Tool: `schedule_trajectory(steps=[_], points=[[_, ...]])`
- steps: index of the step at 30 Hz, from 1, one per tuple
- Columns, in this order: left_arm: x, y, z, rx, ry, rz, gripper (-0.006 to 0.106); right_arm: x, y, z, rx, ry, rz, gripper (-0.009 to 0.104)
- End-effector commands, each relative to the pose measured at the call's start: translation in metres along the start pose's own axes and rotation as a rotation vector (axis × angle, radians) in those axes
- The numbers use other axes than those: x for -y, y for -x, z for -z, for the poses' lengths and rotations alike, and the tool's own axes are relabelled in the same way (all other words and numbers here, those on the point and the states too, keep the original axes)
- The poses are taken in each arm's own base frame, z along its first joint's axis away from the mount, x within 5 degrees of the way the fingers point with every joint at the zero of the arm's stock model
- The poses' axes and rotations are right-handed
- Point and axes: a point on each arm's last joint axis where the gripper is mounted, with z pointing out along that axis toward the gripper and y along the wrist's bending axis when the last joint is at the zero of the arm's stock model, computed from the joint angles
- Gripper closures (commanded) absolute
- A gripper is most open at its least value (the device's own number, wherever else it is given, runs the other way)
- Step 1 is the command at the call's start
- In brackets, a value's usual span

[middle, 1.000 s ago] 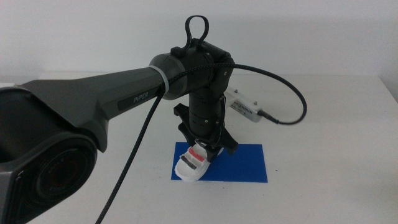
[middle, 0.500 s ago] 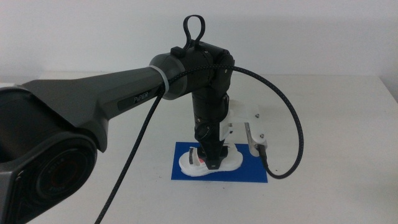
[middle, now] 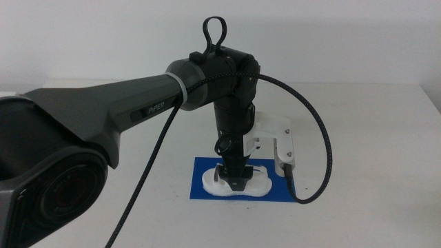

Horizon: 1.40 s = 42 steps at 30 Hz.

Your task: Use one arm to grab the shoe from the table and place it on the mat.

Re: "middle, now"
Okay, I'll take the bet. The thick black braided cable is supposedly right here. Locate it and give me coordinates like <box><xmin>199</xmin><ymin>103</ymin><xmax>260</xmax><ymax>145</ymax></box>
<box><xmin>104</xmin><ymin>70</ymin><xmax>334</xmax><ymax>248</ymax></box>

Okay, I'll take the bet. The white zip tie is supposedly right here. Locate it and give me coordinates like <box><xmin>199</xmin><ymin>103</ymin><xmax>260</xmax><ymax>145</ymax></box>
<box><xmin>165</xmin><ymin>72</ymin><xmax>189</xmax><ymax>108</ymax></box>

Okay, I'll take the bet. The blue rectangular mat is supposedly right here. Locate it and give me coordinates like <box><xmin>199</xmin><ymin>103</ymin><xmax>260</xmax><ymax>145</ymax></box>
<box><xmin>189</xmin><ymin>157</ymin><xmax>297</xmax><ymax>203</ymax></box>

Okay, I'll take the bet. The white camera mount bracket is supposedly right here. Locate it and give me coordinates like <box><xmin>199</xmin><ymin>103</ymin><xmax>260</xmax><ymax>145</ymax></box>
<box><xmin>243</xmin><ymin>112</ymin><xmax>294</xmax><ymax>163</ymax></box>

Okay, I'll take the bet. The thin black looped cable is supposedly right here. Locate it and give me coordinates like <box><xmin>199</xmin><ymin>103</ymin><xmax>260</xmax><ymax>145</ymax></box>
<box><xmin>202</xmin><ymin>15</ymin><xmax>229</xmax><ymax>56</ymax></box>

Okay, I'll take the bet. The white shoe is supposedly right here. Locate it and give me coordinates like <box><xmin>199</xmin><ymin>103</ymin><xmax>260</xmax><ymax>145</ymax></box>
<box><xmin>201</xmin><ymin>164</ymin><xmax>273</xmax><ymax>198</ymax></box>

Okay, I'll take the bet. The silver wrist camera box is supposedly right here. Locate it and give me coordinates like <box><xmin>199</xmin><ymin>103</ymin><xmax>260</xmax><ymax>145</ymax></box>
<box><xmin>274</xmin><ymin>137</ymin><xmax>296</xmax><ymax>173</ymax></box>

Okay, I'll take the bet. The thin black cable coil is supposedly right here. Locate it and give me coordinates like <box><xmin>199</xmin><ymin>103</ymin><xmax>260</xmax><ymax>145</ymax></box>
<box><xmin>214</xmin><ymin>133</ymin><xmax>243</xmax><ymax>156</ymax></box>

